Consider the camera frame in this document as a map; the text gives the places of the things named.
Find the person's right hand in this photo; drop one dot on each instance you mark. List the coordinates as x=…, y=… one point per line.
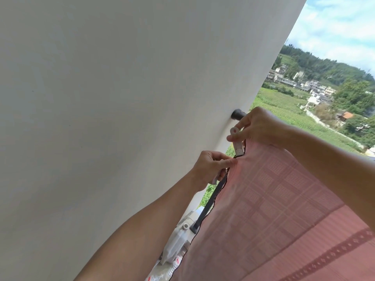
x=262, y=128

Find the pink patterned bed sheet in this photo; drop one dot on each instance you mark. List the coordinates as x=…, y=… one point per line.
x=278, y=216

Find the person's left forearm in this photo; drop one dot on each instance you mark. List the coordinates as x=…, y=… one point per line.
x=140, y=234

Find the person's right forearm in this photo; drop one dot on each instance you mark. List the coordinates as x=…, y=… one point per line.
x=337, y=172

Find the person's left hand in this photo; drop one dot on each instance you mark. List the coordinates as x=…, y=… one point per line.
x=209, y=169

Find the white plastic jug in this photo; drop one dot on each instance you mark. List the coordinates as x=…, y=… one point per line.
x=175, y=242

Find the black metal balcony railing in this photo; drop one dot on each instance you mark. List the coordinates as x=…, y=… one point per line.
x=238, y=114

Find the clear plastic bottle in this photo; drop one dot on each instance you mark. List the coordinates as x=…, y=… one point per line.
x=164, y=272

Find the cluster of village houses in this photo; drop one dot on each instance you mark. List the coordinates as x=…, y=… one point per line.
x=307, y=87

